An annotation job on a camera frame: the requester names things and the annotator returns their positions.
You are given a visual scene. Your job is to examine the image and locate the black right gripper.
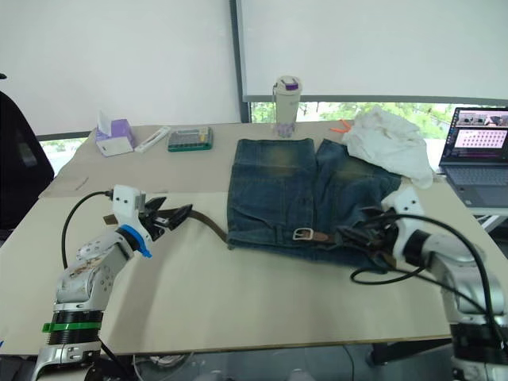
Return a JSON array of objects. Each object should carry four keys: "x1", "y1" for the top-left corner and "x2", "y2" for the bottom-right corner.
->
[{"x1": 336, "y1": 210, "x2": 400, "y2": 259}]

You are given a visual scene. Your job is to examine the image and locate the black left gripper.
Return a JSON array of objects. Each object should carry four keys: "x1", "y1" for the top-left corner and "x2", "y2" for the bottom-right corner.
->
[{"x1": 139, "y1": 196, "x2": 194, "y2": 241}]

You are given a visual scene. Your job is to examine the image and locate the brown braided belt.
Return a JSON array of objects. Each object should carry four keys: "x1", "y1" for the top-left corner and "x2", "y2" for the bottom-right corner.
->
[{"x1": 102, "y1": 210, "x2": 398, "y2": 271}]

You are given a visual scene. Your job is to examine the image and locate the blue denim shorts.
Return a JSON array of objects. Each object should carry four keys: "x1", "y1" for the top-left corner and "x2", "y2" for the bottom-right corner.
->
[{"x1": 225, "y1": 137, "x2": 404, "y2": 275}]

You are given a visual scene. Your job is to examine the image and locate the white flat remote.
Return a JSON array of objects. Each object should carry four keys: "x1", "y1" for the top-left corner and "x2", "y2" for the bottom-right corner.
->
[{"x1": 133, "y1": 125, "x2": 171, "y2": 153}]

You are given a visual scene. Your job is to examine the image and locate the green framed calculator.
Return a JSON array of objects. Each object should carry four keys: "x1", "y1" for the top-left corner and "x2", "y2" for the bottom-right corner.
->
[{"x1": 167, "y1": 126, "x2": 215, "y2": 153}]

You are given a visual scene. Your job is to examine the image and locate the crumpled white cloth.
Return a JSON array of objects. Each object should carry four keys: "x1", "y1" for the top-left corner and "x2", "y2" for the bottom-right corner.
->
[{"x1": 341, "y1": 104, "x2": 434, "y2": 190}]

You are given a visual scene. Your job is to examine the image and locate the purple and white tissue box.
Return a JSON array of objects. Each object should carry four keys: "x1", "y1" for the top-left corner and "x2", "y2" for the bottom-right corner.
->
[{"x1": 94, "y1": 110, "x2": 137, "y2": 157}]

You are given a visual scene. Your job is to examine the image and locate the white laptop stand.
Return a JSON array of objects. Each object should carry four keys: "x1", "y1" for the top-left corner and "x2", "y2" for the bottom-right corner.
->
[{"x1": 471, "y1": 205, "x2": 508, "y2": 233}]

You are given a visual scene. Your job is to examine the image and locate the open grey laptop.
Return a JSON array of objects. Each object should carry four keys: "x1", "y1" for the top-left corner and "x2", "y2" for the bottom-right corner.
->
[{"x1": 437, "y1": 106, "x2": 508, "y2": 208}]

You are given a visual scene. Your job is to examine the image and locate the cream tumbler with purple lid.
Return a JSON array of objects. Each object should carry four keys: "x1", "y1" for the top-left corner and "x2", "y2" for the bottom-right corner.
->
[{"x1": 271, "y1": 75, "x2": 305, "y2": 138}]

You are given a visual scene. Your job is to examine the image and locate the black office chair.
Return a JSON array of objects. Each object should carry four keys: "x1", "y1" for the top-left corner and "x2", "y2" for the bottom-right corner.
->
[{"x1": 0, "y1": 73, "x2": 56, "y2": 232}]

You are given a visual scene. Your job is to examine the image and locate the white roller blind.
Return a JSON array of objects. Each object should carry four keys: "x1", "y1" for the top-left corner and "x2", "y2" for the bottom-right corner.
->
[{"x1": 236, "y1": 0, "x2": 508, "y2": 106}]

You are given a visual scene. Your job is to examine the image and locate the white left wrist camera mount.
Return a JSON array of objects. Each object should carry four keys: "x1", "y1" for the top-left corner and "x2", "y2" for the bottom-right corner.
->
[{"x1": 111, "y1": 183, "x2": 152, "y2": 241}]

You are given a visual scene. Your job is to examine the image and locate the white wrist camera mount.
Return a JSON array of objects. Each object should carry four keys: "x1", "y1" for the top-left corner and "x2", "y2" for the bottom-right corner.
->
[
  {"x1": 111, "y1": 183, "x2": 152, "y2": 241},
  {"x1": 381, "y1": 187, "x2": 426, "y2": 259}
]

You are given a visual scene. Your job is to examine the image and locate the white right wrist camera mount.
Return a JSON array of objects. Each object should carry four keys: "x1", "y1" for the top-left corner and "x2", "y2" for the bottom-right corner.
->
[{"x1": 381, "y1": 187, "x2": 426, "y2": 259}]

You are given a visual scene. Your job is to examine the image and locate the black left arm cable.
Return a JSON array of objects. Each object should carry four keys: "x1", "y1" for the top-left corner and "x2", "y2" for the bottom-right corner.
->
[{"x1": 60, "y1": 190, "x2": 117, "y2": 271}]

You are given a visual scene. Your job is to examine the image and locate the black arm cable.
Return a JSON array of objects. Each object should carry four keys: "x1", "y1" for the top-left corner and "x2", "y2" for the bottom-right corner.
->
[
  {"x1": 60, "y1": 190, "x2": 117, "y2": 271},
  {"x1": 349, "y1": 213, "x2": 508, "y2": 350}
]

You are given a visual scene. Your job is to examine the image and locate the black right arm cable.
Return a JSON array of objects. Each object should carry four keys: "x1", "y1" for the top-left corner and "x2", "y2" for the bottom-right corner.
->
[{"x1": 349, "y1": 213, "x2": 508, "y2": 350}]

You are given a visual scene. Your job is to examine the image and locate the white cables under table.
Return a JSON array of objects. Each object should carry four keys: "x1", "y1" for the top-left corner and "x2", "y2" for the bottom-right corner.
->
[{"x1": 133, "y1": 352, "x2": 188, "y2": 368}]

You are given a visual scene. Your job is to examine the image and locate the dark window frame post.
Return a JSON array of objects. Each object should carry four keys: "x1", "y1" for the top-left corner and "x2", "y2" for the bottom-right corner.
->
[{"x1": 229, "y1": 0, "x2": 250, "y2": 125}]

